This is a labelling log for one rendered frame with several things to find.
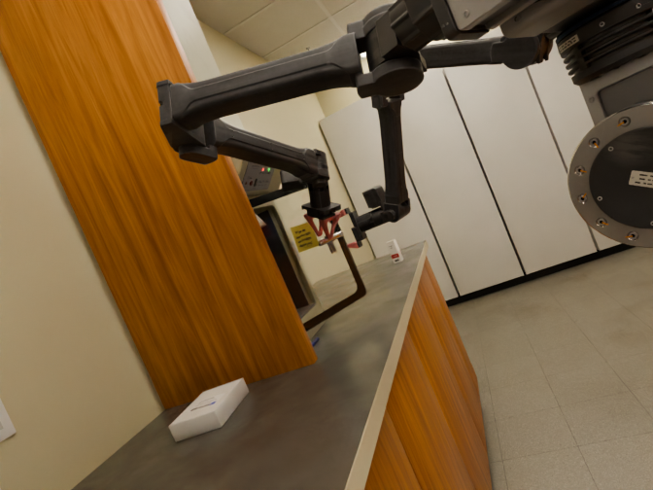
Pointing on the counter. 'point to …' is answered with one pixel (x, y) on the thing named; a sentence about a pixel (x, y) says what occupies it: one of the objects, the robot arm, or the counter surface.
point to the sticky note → (304, 236)
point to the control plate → (257, 177)
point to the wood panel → (152, 195)
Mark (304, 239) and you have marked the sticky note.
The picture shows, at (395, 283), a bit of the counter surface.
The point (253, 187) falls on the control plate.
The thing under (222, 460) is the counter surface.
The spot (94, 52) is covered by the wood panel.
